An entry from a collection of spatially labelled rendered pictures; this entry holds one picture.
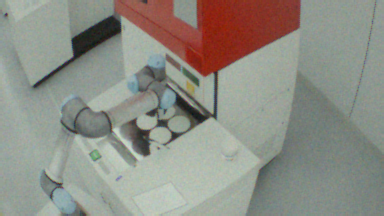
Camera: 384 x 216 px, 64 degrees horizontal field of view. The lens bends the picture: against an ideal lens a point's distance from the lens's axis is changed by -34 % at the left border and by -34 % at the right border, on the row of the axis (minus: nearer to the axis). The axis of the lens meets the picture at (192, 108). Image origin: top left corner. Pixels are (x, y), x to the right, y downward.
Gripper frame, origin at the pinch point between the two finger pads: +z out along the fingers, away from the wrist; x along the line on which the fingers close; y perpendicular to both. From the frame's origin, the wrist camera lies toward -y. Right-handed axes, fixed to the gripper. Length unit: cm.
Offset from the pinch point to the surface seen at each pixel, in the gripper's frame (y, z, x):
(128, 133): -12.1, 2.1, 11.3
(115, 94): 15.9, 9.9, 33.9
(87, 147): -33.1, -3.6, 26.0
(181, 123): 2.3, 2.0, -10.1
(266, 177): 45, 92, -55
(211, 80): 5.9, -25.5, -22.8
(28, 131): 12, 92, 156
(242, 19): 20, -54, -33
